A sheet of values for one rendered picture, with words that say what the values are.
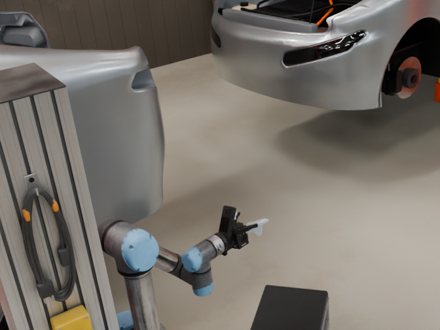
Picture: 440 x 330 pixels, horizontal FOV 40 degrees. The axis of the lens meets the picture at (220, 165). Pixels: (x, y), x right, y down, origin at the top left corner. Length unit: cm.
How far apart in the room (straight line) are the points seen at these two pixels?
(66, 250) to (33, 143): 28
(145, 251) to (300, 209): 296
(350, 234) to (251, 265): 76
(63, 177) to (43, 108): 17
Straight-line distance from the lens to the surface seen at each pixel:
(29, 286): 154
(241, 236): 222
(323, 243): 431
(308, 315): 320
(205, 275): 215
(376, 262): 415
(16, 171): 140
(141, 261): 185
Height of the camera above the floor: 243
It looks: 26 degrees down
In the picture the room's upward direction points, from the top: 6 degrees counter-clockwise
